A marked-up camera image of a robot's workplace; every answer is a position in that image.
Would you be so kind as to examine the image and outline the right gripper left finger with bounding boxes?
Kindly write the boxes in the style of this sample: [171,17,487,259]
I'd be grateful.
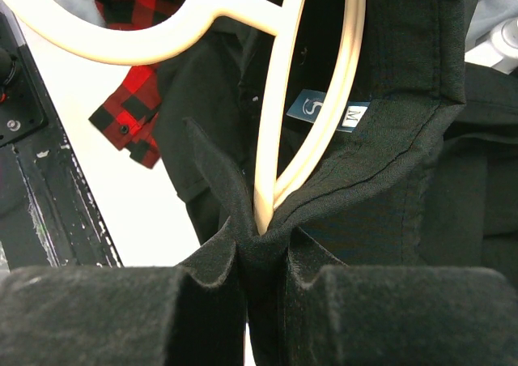
[1,219,247,365]

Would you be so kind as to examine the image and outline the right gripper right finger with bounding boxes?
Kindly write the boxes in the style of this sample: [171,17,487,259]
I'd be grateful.
[282,230,517,365]

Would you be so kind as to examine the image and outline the beige plastic hanger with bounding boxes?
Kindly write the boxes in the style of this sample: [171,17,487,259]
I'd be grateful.
[3,0,366,233]

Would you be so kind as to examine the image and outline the red black plaid shirt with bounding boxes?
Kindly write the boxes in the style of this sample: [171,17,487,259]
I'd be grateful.
[89,0,183,168]

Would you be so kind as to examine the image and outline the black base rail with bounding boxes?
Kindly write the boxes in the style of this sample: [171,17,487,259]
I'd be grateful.
[1,5,122,273]

